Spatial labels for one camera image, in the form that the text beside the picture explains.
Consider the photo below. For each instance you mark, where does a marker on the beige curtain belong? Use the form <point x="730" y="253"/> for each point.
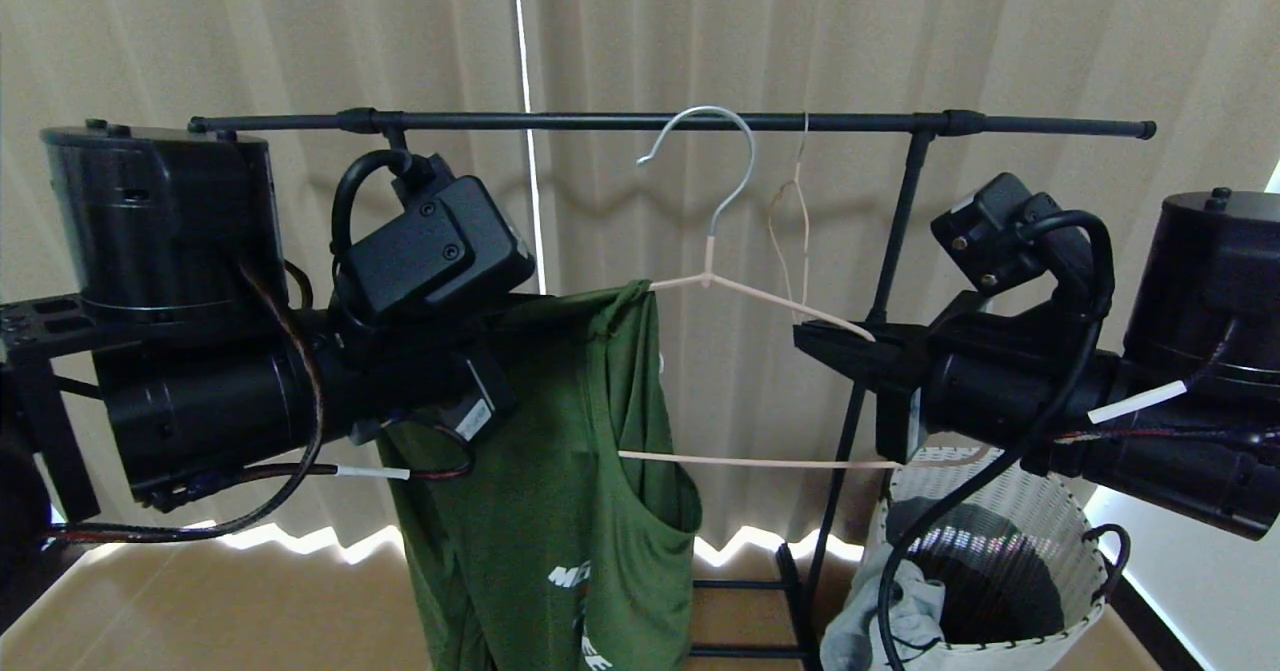
<point x="650" y="31"/>

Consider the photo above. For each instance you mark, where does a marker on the white laundry basket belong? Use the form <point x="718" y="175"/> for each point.
<point x="1050" y="511"/>

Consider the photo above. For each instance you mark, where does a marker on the black clothes rack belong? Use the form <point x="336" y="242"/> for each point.
<point x="850" y="122"/>

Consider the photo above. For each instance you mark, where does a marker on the pale grey shorts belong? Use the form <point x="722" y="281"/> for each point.
<point x="870" y="631"/>

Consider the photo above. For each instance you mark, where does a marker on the pink clothes hanger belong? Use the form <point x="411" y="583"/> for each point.
<point x="710" y="256"/>
<point x="806" y="136"/>

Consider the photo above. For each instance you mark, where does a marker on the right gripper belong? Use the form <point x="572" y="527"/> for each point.
<point x="980" y="381"/>

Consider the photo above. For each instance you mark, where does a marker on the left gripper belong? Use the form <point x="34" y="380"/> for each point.
<point x="420" y="381"/>

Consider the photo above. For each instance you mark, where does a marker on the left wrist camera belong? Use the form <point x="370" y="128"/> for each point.
<point x="430" y="251"/>

